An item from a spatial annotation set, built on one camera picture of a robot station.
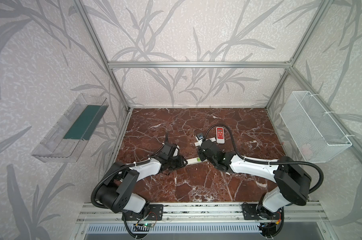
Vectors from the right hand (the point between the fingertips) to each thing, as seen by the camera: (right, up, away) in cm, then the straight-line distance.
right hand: (200, 141), depth 87 cm
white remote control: (-3, -12, +3) cm, 13 cm away
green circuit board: (-26, -38, -16) cm, 48 cm away
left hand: (-7, -11, +2) cm, 13 cm away
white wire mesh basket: (+49, +6, -25) cm, 55 cm away
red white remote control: (+15, +2, +15) cm, 21 cm away
